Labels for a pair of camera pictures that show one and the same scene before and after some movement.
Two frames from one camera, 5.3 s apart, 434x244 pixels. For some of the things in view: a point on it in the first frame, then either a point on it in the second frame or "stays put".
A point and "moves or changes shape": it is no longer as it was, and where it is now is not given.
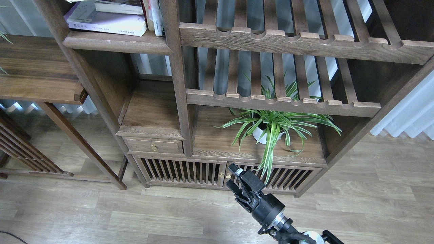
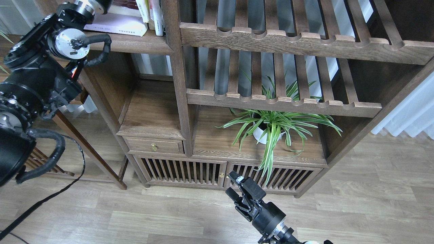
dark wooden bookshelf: [281, 88] stays put
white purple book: [83, 15] stays put
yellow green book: [71, 1] moves or changes shape
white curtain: [414, 113] stays put
